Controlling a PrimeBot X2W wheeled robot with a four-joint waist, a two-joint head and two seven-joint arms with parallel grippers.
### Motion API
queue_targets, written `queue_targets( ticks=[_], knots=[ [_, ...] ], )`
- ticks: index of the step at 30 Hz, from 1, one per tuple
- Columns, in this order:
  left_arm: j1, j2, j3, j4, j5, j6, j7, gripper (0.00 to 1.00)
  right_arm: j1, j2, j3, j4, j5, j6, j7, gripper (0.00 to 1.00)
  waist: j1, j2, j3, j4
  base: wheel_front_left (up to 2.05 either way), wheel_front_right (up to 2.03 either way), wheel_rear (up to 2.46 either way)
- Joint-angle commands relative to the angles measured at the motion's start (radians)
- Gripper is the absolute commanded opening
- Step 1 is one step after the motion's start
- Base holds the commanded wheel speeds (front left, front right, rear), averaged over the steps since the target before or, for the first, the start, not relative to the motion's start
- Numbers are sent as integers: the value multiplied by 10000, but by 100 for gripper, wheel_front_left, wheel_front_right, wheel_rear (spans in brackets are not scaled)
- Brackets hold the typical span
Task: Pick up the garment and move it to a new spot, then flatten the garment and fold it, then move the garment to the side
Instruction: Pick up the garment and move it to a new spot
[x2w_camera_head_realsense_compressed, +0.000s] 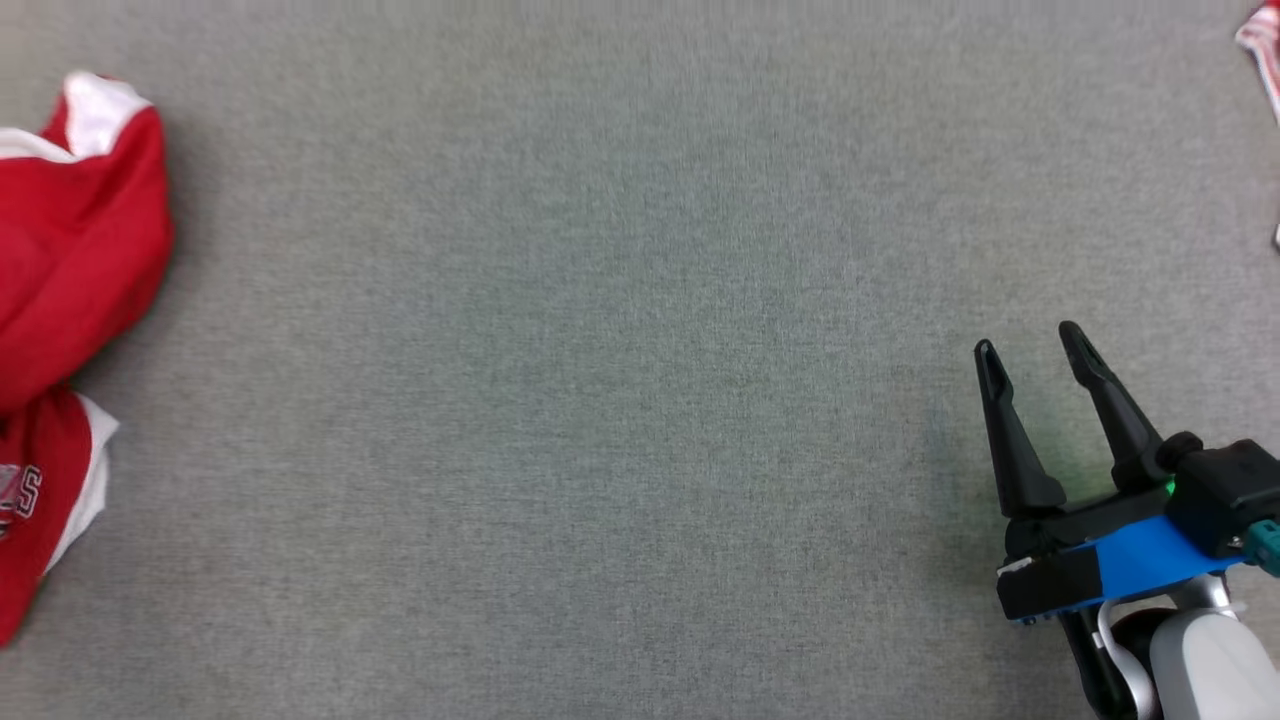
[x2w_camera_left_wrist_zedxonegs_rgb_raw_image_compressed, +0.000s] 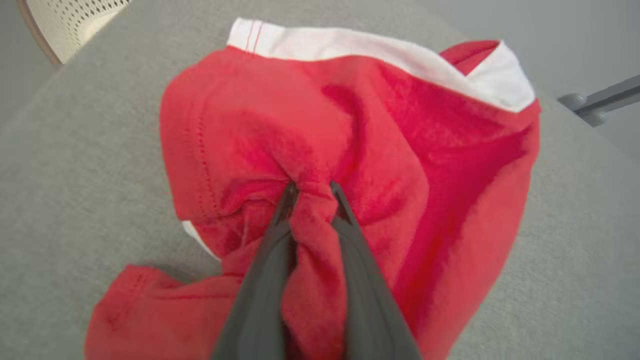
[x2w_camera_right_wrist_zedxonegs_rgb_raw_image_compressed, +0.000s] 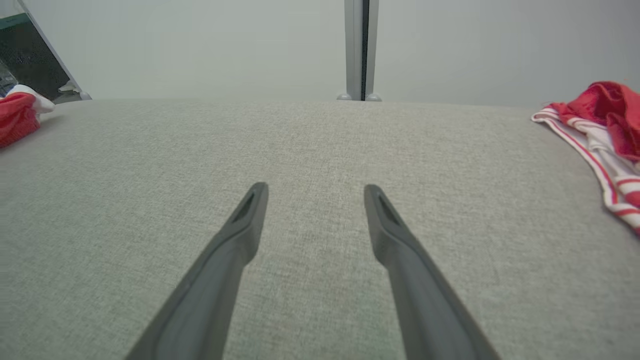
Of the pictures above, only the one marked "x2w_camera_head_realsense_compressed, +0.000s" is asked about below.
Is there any black cable teal connector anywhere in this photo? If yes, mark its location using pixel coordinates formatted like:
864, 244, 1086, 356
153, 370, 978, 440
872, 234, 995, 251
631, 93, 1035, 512
1243, 518, 1280, 578

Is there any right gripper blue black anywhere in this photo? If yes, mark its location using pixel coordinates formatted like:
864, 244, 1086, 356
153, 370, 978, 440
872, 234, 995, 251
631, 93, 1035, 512
975, 321, 1246, 623

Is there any red jersey number 3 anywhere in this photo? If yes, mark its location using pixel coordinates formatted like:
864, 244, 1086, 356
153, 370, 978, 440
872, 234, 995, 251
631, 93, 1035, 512
1235, 0, 1280, 251

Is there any red shorts number 23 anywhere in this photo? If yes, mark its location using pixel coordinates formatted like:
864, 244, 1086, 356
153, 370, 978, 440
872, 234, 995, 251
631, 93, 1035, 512
0, 70, 176, 649

